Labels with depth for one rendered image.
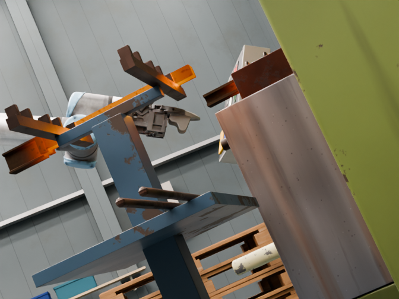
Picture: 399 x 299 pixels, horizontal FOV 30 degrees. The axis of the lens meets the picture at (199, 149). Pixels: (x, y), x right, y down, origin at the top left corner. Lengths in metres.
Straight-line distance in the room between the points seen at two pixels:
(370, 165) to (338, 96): 0.12
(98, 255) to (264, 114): 0.54
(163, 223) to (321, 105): 0.33
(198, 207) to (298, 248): 0.45
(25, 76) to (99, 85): 1.18
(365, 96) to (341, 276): 0.41
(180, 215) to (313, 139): 0.48
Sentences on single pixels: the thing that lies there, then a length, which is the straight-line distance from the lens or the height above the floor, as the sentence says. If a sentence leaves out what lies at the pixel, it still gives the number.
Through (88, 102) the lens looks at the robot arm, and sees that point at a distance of 2.14.
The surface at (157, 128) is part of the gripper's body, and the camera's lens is 2.13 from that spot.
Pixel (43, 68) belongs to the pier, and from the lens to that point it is 11.98.
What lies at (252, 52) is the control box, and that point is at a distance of 2.20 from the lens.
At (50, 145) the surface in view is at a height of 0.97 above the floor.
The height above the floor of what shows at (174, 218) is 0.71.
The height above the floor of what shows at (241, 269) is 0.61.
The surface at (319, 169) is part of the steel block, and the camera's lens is 1.47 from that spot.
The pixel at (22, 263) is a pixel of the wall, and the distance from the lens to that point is 11.60.
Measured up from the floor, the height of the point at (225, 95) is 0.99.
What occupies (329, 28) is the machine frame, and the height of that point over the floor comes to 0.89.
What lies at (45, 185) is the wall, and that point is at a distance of 11.75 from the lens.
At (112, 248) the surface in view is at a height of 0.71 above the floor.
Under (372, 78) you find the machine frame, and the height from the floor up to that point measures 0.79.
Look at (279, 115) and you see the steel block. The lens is 1.49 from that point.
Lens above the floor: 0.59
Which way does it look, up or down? 10 degrees up
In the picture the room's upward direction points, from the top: 24 degrees counter-clockwise
